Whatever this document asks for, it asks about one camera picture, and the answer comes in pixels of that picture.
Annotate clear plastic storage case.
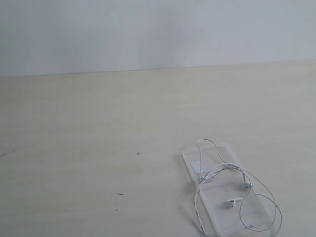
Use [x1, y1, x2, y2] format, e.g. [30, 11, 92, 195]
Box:
[183, 143, 274, 237]

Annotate white wired earphones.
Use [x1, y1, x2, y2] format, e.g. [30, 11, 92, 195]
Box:
[193, 138, 282, 237]

